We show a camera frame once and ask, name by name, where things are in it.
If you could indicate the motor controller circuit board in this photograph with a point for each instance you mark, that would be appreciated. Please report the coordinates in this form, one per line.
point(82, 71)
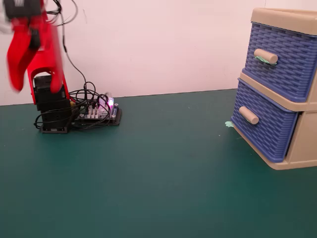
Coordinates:
point(99, 112)

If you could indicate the electronics control board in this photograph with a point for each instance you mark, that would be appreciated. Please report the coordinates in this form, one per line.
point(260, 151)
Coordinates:
point(116, 121)

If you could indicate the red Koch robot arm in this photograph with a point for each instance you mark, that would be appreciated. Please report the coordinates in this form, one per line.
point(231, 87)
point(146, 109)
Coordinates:
point(53, 49)

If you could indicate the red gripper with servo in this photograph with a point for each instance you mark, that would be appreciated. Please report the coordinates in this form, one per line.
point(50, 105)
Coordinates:
point(22, 10)

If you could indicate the green putty lump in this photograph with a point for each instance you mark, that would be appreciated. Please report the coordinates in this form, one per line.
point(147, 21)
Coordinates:
point(229, 124)

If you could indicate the dark green table mat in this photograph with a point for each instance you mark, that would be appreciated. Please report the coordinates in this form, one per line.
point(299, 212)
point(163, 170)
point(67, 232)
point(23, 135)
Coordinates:
point(148, 186)

